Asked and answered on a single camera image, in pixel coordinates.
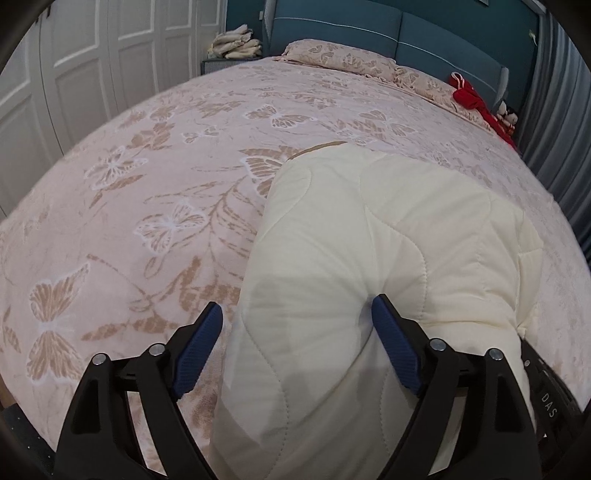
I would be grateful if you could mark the red garment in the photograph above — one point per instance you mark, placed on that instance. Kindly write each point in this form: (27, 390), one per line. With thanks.
(475, 99)

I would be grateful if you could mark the white panelled wardrobe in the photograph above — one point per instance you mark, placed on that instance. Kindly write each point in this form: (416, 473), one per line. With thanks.
(92, 74)

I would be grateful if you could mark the teal padded headboard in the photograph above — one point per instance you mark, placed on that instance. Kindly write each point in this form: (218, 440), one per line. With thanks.
(369, 27)

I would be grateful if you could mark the pink patterned pillow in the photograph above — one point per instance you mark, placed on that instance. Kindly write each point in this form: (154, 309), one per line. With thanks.
(425, 85)
(337, 55)

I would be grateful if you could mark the grey curtain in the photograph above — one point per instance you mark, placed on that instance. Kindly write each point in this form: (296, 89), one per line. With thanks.
(558, 138)

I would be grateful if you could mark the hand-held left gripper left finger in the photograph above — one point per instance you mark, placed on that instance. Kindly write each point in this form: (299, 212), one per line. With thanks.
(201, 346)

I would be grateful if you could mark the pink butterfly blanket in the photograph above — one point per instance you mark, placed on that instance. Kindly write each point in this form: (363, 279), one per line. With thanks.
(138, 184)

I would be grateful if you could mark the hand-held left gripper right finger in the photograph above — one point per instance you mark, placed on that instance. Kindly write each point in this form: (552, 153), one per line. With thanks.
(397, 346)

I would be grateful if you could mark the grey nightstand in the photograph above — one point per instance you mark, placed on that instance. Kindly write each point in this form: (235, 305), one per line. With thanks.
(217, 67)

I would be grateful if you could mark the cream quilted jacket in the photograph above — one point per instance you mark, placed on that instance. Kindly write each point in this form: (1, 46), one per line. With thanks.
(369, 230)

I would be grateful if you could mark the dark dotted cloth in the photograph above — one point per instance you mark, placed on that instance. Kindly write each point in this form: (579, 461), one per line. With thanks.
(25, 443)

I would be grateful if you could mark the pile of beige cloths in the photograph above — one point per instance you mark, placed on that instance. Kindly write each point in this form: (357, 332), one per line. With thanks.
(235, 44)

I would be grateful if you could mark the small plush toy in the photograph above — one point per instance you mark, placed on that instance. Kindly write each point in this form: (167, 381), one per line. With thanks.
(508, 117)

